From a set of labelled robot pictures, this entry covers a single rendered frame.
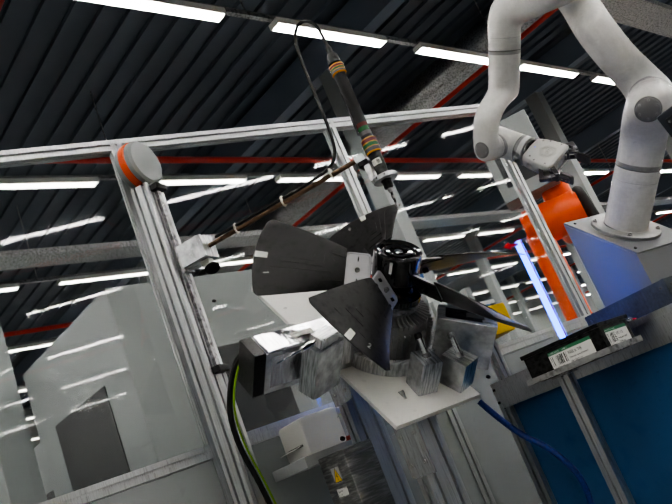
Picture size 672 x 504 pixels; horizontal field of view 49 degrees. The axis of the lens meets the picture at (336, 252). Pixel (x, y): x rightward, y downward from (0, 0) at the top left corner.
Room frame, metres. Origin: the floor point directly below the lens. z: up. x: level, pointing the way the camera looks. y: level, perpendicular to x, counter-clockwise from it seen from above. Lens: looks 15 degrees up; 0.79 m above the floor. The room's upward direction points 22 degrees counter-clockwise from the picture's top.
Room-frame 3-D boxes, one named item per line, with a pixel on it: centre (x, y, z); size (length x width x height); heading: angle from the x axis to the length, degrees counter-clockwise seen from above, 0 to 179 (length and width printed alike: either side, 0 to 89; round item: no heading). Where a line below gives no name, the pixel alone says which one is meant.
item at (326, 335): (1.67, 0.10, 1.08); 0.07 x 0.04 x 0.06; 134
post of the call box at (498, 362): (2.30, -0.33, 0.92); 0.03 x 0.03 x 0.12; 34
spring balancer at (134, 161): (2.12, 0.48, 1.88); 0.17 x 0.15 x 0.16; 124
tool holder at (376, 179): (1.86, -0.19, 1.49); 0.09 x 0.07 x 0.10; 69
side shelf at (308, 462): (2.25, 0.21, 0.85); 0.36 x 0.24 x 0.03; 124
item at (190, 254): (2.09, 0.39, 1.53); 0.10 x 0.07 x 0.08; 69
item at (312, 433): (2.23, 0.28, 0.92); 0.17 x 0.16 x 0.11; 34
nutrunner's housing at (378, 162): (1.86, -0.20, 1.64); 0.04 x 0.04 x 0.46
